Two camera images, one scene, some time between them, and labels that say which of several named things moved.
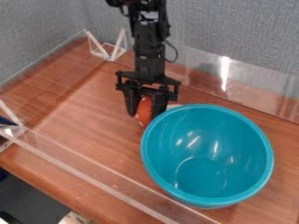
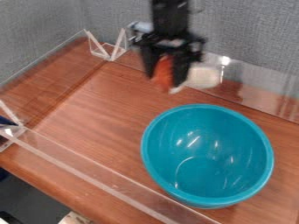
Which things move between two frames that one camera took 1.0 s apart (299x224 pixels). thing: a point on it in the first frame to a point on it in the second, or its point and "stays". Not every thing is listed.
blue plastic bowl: (210, 154) stays
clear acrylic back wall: (263, 87) stays
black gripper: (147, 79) to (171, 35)
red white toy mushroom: (144, 110) to (203, 77)
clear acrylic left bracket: (12, 127) stays
